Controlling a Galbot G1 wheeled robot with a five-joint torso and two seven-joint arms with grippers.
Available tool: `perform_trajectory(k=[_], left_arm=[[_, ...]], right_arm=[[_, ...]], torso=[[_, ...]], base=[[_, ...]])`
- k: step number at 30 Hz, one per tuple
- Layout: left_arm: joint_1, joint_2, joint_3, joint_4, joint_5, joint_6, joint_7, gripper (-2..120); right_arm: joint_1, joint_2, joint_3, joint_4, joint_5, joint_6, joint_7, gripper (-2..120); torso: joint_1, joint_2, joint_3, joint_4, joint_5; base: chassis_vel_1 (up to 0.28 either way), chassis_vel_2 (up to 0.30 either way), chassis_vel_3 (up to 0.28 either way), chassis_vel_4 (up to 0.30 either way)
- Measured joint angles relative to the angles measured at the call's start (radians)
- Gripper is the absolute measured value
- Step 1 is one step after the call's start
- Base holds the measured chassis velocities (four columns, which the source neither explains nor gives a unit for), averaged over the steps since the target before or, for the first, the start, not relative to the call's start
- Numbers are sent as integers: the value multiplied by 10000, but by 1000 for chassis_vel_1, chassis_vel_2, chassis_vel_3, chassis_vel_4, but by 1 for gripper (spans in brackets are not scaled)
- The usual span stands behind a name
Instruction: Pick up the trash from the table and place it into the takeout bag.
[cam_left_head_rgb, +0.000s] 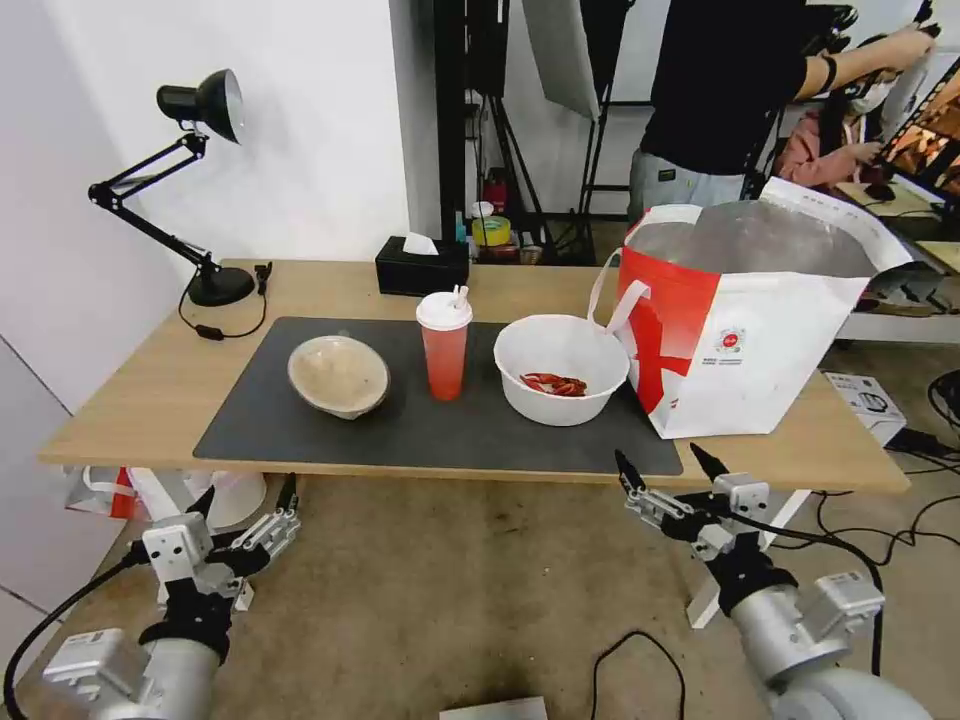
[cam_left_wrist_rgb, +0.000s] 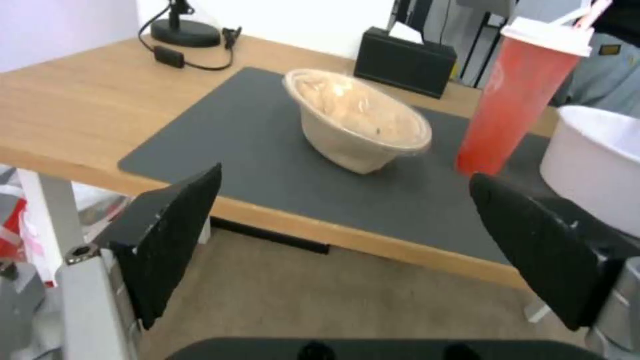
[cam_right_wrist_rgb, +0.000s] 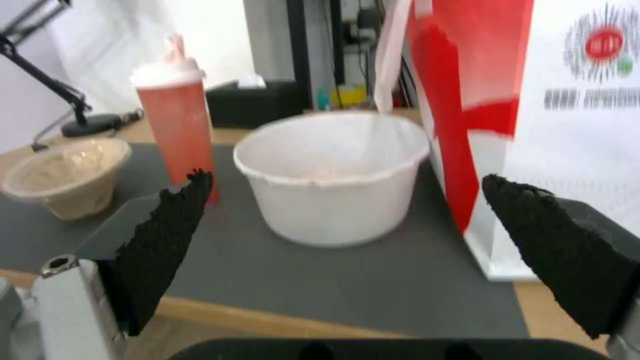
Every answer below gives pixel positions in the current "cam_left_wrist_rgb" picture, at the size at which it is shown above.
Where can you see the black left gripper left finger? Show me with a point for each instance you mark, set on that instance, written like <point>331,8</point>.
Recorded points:
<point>165,240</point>

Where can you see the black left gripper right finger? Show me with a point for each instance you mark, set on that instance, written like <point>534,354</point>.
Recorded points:
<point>545,247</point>

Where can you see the red white plastic takeout bag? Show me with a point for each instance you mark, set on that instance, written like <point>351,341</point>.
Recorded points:
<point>30,225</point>

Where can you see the beige lidded takeout bowl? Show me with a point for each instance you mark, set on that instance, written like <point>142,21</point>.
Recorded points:
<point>358,119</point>

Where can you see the white paper bowl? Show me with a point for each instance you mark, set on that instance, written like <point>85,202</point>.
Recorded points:
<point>595,165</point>

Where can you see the white table leg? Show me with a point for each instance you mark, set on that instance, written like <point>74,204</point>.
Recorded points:
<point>55,213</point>

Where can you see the dark grey desk mat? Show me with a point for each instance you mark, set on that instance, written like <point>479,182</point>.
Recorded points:
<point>280,150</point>

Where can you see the red drink cup white lid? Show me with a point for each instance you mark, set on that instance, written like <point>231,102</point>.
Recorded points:
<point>515,101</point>

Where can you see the person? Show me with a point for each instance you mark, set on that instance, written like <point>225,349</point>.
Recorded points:
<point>607,56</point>

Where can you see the black desk lamp base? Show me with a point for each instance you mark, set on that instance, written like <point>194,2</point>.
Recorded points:
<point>185,32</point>

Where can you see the black tissue box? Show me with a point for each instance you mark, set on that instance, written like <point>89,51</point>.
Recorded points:
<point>404,63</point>

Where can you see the red white striped straw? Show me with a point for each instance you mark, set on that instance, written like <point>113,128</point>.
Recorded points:
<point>586,13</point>

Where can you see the white tissue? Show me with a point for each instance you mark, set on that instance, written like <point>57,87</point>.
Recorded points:
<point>406,33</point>

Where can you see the black chair frame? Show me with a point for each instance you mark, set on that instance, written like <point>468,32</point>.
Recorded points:
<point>480,33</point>

